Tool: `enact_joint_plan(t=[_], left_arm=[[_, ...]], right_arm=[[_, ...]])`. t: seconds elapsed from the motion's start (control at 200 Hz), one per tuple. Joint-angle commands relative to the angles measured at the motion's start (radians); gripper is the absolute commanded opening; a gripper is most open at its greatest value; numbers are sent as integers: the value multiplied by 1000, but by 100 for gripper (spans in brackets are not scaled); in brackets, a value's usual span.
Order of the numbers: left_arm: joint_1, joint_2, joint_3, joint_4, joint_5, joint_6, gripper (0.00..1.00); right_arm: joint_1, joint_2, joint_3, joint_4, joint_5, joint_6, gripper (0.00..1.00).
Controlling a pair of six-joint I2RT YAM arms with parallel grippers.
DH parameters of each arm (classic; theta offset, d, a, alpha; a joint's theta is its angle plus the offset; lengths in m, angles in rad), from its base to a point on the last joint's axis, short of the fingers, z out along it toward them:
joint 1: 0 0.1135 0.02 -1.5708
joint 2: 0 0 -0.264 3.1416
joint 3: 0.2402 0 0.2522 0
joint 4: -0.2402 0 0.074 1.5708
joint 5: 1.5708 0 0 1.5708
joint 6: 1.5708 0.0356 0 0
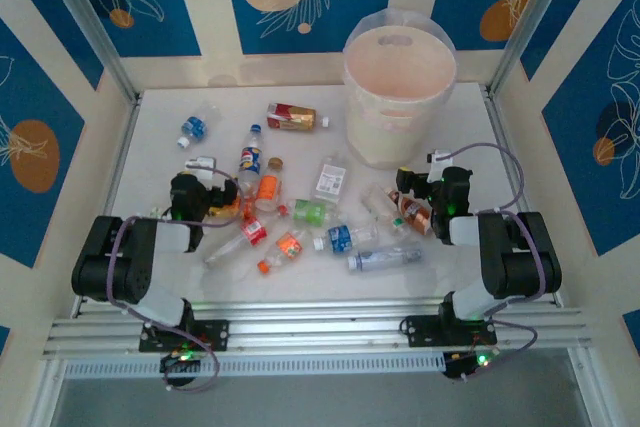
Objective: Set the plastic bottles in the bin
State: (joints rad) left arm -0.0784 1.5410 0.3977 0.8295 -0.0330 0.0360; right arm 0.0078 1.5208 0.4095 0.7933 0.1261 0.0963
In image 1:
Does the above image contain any yellow label amber juice bottle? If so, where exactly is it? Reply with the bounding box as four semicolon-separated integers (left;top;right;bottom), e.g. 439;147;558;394
207;200;245;222

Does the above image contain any brown coffee bottle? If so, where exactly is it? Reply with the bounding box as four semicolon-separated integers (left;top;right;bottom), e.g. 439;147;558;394
384;186;434;237

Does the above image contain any blue cap cola bottle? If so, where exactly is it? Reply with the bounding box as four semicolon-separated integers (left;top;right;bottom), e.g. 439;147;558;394
237;124;265;188

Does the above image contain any clear green cap bottle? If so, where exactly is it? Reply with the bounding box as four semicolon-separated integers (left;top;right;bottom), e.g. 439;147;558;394
359;184;407;241

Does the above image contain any orange label clear bottle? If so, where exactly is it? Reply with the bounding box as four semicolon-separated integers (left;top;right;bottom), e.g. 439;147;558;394
253;156;291;217

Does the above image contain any cream plastic bin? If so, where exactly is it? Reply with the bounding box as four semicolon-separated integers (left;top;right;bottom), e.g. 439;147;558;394
342;21;459;171

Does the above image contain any red label clear bottle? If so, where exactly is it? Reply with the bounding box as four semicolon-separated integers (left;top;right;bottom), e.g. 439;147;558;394
203;214;269;268

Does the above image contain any small blue label water bottle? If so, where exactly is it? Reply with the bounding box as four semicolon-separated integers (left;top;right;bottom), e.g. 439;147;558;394
177;102;221;149

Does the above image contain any clear pale blue cap bottle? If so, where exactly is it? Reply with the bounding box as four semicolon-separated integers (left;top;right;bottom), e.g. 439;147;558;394
347;241;425;273

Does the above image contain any square clear white label bottle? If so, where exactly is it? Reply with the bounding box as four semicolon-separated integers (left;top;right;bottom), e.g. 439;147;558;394
310;154;350;204

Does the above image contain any small orange cap bottle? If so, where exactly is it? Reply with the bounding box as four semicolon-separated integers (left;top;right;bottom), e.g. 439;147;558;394
256;229;307;276

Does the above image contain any green label clear bottle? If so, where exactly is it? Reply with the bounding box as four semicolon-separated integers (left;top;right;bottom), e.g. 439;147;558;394
288;198;346;227

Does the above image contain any blue label white cap bottle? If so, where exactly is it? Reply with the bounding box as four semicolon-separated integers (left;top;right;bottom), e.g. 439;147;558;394
313;223;381;254

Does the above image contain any red gold tea bottle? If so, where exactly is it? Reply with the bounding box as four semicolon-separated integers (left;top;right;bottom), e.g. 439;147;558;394
266;102;331;134

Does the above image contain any clear plastic bin liner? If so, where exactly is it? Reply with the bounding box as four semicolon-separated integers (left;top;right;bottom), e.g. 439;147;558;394
344;9;459;113

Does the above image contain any black controller board green light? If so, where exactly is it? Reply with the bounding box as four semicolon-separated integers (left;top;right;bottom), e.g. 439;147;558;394
159;344;201;388
442;349;501;381

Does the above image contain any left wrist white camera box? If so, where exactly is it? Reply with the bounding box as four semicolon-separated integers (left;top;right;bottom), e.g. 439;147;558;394
184;155;219;181

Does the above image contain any aluminium side rail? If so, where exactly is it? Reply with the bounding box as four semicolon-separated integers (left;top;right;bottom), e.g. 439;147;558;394
482;86;564;308
72;99;141;318

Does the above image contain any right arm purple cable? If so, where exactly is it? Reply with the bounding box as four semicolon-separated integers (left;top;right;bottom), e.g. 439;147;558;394
434;142;549;383

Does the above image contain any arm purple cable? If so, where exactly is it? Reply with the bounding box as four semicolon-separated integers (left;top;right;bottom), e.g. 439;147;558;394
434;142;549;383
107;166;246;394

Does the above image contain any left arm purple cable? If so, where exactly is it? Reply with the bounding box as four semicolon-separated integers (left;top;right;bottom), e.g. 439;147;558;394
107;166;246;394

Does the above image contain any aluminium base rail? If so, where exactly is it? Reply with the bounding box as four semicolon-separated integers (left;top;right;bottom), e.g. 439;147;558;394
42;296;594;361

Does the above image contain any aluminium frame post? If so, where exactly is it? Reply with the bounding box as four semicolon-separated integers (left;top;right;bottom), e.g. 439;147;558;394
34;0;141;103
492;0;576;96

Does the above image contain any white slotted cable duct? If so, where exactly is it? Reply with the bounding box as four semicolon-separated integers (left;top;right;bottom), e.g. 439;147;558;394
62;354;449;379

